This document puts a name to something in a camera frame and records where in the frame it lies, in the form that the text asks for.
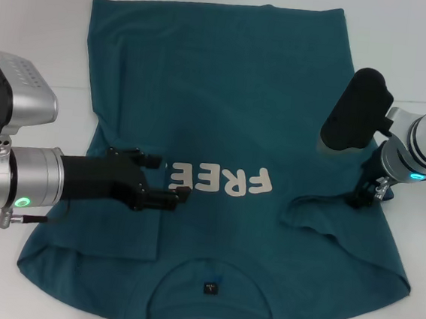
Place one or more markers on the teal t-shirt with FREE print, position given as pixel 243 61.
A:
pixel 241 105

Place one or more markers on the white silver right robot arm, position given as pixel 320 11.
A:
pixel 425 146

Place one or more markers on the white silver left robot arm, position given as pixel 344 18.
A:
pixel 26 179

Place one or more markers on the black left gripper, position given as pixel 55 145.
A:
pixel 97 182

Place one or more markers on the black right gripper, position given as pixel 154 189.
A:
pixel 372 167

